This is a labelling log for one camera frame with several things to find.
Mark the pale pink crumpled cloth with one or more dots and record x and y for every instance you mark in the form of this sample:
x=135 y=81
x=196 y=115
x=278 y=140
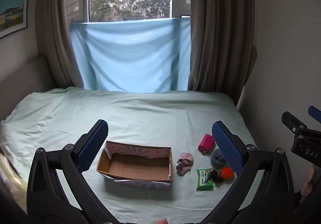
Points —
x=185 y=163

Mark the green wet wipes pack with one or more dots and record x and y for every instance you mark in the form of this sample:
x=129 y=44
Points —
x=205 y=180

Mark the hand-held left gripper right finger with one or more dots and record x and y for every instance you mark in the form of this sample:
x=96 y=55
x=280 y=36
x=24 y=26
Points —
x=227 y=146

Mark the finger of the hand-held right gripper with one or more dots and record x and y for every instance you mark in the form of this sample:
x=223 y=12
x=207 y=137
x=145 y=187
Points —
x=315 y=113
x=292 y=122

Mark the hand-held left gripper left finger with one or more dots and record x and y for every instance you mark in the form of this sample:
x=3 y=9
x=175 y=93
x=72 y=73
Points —
x=94 y=146

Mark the cardboard box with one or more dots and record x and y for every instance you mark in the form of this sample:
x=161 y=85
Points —
x=135 y=166

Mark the grey fuzzy glove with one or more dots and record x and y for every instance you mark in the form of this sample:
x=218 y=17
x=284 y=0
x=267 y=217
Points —
x=217 y=158

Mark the person's right hand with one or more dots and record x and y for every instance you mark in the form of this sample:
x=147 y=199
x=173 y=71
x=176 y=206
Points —
x=308 y=181

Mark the black scrunchie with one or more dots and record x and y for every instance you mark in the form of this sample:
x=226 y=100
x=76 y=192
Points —
x=217 y=175

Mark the orange pompom with glitter base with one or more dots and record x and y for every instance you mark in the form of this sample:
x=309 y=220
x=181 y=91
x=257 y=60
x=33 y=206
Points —
x=227 y=172

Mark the white padded headboard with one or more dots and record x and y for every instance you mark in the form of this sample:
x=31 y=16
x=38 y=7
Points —
x=25 y=81

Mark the light blue hanging cloth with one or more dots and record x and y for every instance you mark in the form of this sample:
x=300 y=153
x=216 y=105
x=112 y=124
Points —
x=130 y=58

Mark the patterned blanket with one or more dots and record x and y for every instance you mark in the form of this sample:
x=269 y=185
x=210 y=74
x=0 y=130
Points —
x=12 y=178

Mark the framed wall picture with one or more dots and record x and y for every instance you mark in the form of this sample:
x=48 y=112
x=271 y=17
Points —
x=12 y=12

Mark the brown curtain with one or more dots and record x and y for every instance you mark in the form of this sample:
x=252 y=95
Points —
x=56 y=25
x=220 y=33

